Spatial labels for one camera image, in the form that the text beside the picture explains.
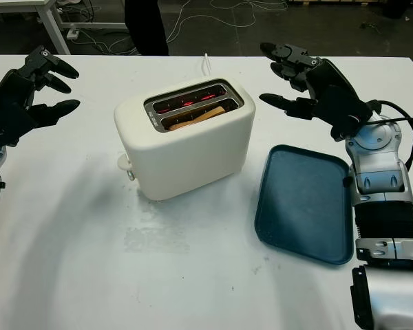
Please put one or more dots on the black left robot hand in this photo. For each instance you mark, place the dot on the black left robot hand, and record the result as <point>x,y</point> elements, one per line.
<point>13,89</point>

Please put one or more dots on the person in black trousers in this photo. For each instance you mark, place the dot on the person in black trousers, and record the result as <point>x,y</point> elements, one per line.
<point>146,27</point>

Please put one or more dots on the small dark floor debris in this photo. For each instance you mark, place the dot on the small dark floor debris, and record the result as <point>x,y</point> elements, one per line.
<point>369,25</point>

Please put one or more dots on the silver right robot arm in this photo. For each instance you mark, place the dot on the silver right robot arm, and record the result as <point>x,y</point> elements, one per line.
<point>375,165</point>

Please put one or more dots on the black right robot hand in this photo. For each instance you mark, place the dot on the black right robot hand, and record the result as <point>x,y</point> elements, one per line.
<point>337,93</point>

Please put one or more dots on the white power strip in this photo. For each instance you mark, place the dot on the white power strip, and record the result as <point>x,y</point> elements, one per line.
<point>73,33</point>

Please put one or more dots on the white metal table frame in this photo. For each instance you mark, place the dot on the white metal table frame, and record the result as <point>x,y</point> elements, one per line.
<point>54,27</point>

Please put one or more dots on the toast slice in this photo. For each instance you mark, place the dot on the toast slice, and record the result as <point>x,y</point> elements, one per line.
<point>206,115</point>

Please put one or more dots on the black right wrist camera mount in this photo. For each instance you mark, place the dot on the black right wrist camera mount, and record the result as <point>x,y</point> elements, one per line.
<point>342,132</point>

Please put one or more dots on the dark blue plastic tray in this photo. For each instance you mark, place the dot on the dark blue plastic tray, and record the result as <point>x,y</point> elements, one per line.
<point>299,206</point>

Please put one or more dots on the black floor object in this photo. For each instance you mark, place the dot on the black floor object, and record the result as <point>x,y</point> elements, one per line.
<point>393,8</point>

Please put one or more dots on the cream two-slot toaster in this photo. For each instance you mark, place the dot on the cream two-slot toaster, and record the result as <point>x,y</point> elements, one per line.
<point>186,154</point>

